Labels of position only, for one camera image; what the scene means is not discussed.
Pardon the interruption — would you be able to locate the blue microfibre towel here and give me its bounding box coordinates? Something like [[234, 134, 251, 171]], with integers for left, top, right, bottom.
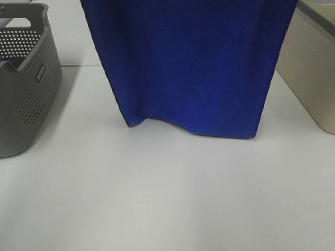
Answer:
[[81, 1, 297, 139]]

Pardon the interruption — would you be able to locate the grey perforated plastic basket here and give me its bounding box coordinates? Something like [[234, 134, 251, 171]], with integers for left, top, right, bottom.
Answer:
[[1, 3, 62, 158]]

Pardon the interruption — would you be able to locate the beige storage bin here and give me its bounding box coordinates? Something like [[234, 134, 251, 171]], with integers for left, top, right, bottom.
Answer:
[[276, 1, 334, 134]]

